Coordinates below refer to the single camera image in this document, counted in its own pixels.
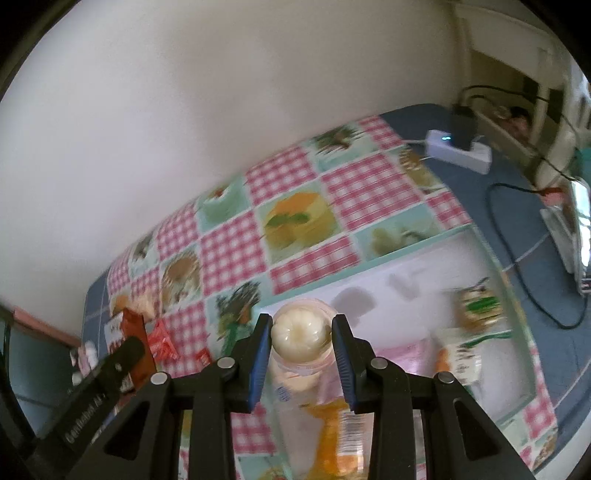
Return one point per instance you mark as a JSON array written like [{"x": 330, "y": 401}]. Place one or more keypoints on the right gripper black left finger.
[{"x": 143, "y": 441}]

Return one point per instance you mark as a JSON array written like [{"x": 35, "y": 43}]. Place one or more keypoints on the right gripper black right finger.
[{"x": 461, "y": 440}]

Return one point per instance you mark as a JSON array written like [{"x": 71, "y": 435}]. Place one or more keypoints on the pale green barcode packet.
[{"x": 458, "y": 353}]

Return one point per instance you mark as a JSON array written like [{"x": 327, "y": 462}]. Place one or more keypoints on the pink barcode snack packet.
[{"x": 412, "y": 357}]

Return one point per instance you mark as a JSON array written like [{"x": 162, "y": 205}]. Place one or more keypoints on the orange bread packet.
[{"x": 342, "y": 442}]

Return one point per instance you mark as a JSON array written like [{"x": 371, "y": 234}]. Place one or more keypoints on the green cow cookie packet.
[{"x": 476, "y": 308}]

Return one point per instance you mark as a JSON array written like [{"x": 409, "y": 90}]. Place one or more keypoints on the white steamed cake packet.
[{"x": 292, "y": 396}]

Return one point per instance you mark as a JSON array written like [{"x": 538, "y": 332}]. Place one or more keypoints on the dark teal cabinet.
[{"x": 39, "y": 369}]

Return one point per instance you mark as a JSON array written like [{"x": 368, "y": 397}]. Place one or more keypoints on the small red candy packet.
[{"x": 160, "y": 343}]

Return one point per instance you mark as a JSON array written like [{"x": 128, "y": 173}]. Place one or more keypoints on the beige barcode snack packet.
[{"x": 144, "y": 305}]

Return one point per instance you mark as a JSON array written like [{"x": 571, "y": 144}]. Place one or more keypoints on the white tray with teal rim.
[{"x": 411, "y": 295}]

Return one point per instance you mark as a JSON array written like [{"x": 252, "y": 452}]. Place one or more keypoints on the patchwork food print tablecloth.
[{"x": 331, "y": 203}]

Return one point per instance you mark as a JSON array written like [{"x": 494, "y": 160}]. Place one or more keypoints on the white power strip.
[{"x": 477, "y": 158}]

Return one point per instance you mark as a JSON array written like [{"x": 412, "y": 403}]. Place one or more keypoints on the black power adapter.
[{"x": 463, "y": 127}]

